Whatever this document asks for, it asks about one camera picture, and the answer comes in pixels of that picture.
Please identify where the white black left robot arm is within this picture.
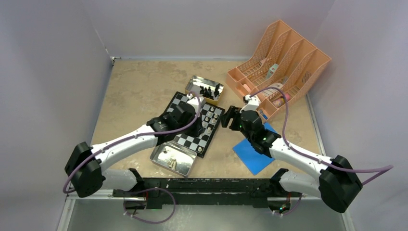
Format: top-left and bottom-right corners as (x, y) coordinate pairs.
(63, 97), (204, 198)

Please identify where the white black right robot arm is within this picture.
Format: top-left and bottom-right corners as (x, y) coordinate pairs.
(220, 106), (363, 213)

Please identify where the black white chess board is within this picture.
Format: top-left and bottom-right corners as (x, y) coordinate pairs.
(174, 103), (225, 158)

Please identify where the black chess pieces pile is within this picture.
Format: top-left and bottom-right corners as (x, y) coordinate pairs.
(199, 84), (221, 100)

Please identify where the white chess pieces pile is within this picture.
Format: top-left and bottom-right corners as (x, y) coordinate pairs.
(167, 158), (177, 170)

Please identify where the yellow metal tin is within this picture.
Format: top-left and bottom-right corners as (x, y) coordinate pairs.
(185, 76), (224, 105)

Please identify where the blue mat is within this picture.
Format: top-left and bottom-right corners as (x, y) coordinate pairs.
(232, 139), (275, 176)

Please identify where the silver lilac metal tin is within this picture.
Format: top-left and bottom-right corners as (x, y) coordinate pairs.
(150, 141), (197, 178)

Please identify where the pink desk file organizer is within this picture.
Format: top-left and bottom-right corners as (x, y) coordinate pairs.
(226, 20), (331, 122)

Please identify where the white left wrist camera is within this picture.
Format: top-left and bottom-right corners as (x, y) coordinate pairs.
(186, 93), (206, 112)

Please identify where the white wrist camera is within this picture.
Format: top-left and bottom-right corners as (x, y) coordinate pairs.
(186, 93), (206, 112)
(241, 95), (261, 112)

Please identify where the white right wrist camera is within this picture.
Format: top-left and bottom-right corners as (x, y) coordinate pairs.
(241, 95), (261, 112)

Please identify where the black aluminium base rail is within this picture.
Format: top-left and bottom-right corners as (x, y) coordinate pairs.
(57, 177), (355, 231)

